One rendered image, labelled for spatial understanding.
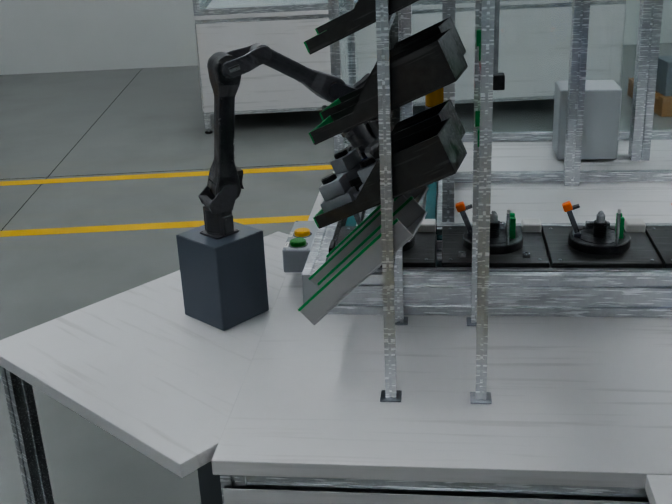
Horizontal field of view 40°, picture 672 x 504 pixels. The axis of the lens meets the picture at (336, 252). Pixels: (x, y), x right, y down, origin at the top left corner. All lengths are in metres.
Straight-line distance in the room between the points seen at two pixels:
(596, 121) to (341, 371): 1.63
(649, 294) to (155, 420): 1.09
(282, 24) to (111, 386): 5.42
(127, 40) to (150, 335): 8.39
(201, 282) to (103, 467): 1.30
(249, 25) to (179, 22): 3.19
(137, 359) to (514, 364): 0.79
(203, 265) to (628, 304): 0.94
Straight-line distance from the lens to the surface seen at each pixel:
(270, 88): 7.21
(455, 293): 2.08
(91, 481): 3.20
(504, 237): 2.20
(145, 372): 1.96
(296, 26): 7.12
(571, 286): 2.10
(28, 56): 10.65
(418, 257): 2.13
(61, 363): 2.05
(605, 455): 1.66
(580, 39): 2.91
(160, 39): 10.32
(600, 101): 3.21
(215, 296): 2.06
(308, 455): 1.64
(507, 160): 3.27
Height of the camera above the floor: 1.78
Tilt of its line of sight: 22 degrees down
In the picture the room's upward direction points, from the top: 3 degrees counter-clockwise
